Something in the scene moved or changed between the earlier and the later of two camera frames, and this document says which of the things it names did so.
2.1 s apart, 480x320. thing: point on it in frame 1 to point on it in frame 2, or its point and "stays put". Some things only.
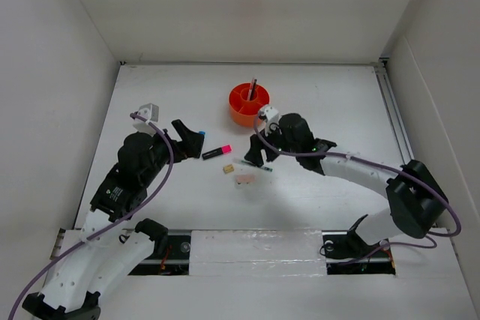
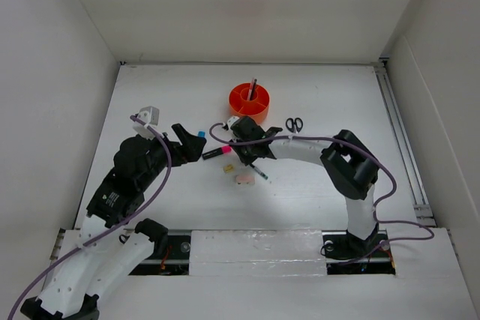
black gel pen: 253,88 stays put
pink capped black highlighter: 215,152 stays put
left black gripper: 190,145 stays put
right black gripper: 255,152 to 247,160
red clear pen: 250,90 stays put
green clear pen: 262,167 to 261,173
